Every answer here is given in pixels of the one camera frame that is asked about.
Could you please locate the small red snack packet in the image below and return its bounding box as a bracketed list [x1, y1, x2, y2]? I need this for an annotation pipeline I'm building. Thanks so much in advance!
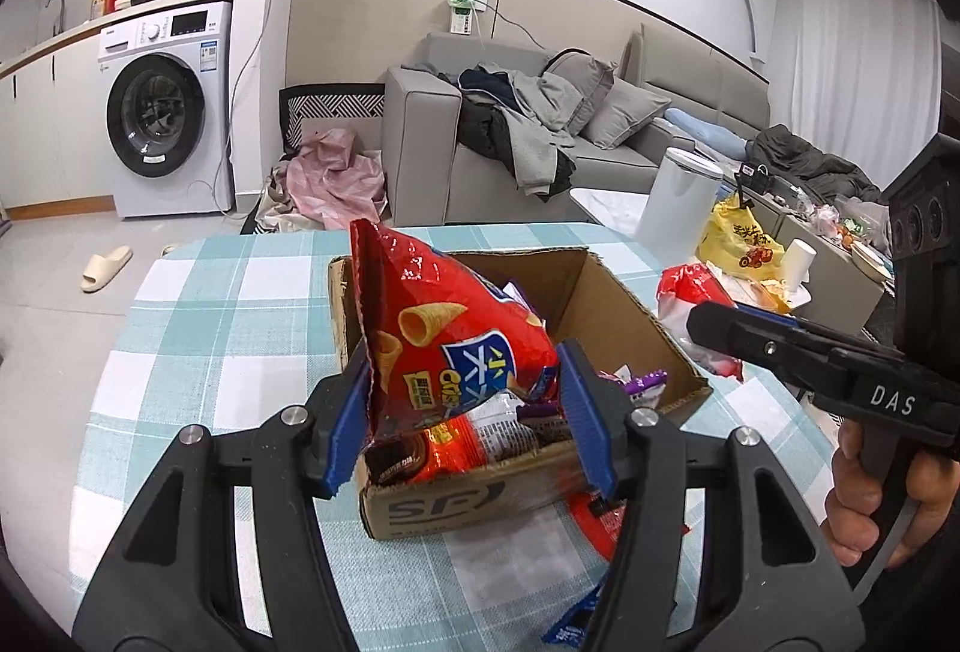
[566, 491, 623, 563]

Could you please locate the person's right hand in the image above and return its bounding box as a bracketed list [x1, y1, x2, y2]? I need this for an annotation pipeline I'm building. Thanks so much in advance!
[821, 423, 960, 567]

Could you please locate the grey sofa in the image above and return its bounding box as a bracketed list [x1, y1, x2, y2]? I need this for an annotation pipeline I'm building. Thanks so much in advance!
[382, 22, 773, 226]

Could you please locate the black white patterned bag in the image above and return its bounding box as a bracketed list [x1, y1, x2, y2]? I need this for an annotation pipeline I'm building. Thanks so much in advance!
[277, 83, 387, 162]

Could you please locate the white paper cup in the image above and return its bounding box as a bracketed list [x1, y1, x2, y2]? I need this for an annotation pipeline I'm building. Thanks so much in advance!
[780, 238, 817, 292]

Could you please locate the white cylindrical bin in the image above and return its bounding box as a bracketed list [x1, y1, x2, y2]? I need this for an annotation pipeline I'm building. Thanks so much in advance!
[634, 147, 725, 267]

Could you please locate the red white plastic packet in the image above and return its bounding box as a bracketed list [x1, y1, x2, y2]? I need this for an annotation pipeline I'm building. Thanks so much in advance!
[656, 262, 743, 383]

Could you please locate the yellow plastic bag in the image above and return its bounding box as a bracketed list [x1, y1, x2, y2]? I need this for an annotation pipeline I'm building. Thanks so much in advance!
[697, 196, 787, 282]

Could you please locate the pink cloth on floor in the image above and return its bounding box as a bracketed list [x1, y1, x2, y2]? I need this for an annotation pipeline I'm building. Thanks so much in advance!
[289, 127, 387, 232]

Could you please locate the dark jacket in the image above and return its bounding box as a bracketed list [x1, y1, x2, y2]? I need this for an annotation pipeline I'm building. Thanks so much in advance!
[746, 125, 882, 203]

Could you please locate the white kitchen counter cabinet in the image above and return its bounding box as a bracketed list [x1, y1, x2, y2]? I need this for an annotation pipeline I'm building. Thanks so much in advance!
[0, 18, 113, 218]

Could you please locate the purple snack bag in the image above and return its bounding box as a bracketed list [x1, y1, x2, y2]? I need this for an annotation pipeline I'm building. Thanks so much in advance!
[596, 363, 668, 398]
[517, 397, 578, 450]

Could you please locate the white washing machine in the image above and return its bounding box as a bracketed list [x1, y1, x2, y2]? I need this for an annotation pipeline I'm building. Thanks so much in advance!
[97, 1, 235, 220]

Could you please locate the red brown snack packet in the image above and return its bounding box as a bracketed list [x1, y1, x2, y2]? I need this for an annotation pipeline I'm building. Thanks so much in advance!
[367, 419, 481, 482]

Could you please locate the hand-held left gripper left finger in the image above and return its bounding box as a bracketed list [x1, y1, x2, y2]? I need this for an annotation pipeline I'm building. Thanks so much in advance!
[71, 341, 376, 652]

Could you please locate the blue snack packet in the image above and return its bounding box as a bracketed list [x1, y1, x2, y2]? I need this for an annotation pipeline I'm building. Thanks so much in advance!
[540, 584, 608, 649]

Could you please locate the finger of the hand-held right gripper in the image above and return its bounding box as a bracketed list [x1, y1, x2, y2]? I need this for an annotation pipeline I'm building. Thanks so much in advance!
[735, 303, 893, 353]
[686, 302, 833, 390]

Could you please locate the red corn chip bag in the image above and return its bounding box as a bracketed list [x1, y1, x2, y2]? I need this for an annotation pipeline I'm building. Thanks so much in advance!
[349, 218, 562, 443]

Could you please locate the white bowl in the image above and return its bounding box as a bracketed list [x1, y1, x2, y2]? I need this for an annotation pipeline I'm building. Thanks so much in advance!
[851, 243, 893, 282]

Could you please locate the grey pillow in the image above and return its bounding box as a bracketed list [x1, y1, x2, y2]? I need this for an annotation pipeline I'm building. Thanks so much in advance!
[581, 78, 672, 151]
[544, 50, 616, 102]

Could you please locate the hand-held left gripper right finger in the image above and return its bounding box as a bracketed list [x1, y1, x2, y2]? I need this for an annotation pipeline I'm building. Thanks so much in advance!
[555, 337, 867, 652]

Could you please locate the brown cardboard box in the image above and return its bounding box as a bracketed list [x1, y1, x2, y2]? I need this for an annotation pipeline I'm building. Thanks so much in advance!
[328, 247, 712, 540]

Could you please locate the teal checked tablecloth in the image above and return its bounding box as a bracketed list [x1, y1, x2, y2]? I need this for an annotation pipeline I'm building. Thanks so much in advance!
[71, 221, 841, 652]

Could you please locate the pile of grey clothes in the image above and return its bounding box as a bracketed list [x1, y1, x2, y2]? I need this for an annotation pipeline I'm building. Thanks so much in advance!
[457, 48, 616, 203]

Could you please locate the white curtain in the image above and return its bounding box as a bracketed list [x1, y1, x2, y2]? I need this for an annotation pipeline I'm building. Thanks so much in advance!
[780, 0, 938, 188]

